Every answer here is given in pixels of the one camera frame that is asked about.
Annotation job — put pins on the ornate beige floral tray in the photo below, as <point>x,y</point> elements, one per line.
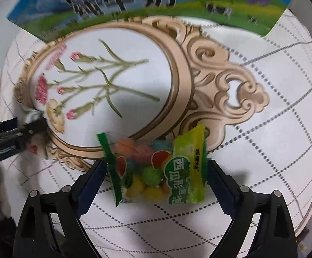
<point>113,59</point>

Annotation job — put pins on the green bag of candy balls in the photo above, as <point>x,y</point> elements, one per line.
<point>182,172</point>

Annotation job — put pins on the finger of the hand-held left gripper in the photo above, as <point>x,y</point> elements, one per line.
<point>33,129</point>

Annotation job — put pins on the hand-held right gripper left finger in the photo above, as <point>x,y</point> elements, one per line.
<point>93,185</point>

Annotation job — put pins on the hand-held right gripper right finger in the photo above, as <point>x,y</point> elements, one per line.
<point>221,188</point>

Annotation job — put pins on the blue meadow print carton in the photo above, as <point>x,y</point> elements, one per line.
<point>51,13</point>

